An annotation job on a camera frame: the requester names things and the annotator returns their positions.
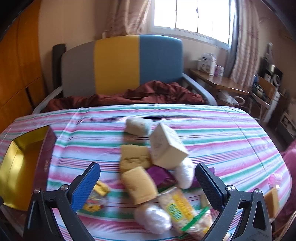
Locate gold cardboard box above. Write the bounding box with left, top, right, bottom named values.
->
left=0, top=125, right=57, bottom=211

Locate pink cloth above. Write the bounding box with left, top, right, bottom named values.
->
left=275, top=139, right=296, bottom=232

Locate white plastic bundle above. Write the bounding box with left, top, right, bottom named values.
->
left=134, top=203, right=173, bottom=235
left=174, top=158, right=195, bottom=189

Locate cream carton with green label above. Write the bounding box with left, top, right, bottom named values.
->
left=149, top=122, right=189, bottom=171

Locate pink plastic item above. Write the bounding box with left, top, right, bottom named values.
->
left=269, top=173, right=284, bottom=186

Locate wooden desk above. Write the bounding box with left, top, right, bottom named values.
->
left=188, top=68, right=250, bottom=107

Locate grey yellow blue chair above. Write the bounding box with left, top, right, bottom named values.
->
left=32, top=34, right=218, bottom=114

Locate white appliance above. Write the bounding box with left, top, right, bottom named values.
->
left=196, top=53, right=217, bottom=76

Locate wooden wardrobe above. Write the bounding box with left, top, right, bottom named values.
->
left=0, top=0, right=47, bottom=135

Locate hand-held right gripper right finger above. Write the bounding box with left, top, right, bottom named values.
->
left=195, top=163, right=273, bottom=241

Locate cluttered shelf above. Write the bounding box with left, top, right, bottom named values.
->
left=251, top=43, right=287, bottom=126

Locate yellow printed packet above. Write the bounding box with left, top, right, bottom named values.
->
left=79, top=179, right=111, bottom=212

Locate yellow sponge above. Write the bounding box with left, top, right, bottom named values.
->
left=119, top=144, right=153, bottom=173
left=264, top=186, right=280, bottom=218
left=121, top=166, right=159, bottom=205

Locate purple packet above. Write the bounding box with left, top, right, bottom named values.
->
left=146, top=166, right=177, bottom=189

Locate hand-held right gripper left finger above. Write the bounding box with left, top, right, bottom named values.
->
left=23, top=162, right=102, bottom=241

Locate pale bundle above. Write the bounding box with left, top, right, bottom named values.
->
left=125, top=117, right=152, bottom=137

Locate black rolled mat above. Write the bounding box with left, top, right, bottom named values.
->
left=52, top=44, right=67, bottom=99

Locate clear snack packet yellow label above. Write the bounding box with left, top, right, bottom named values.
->
left=158, top=186, right=214, bottom=240

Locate dark red cloth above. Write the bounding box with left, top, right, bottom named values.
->
left=43, top=80, right=205, bottom=113

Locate beige curtain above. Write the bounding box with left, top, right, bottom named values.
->
left=225, top=0, right=260, bottom=81
left=102, top=0, right=153, bottom=40

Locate window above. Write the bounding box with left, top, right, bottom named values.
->
left=151, top=0, right=238, bottom=50

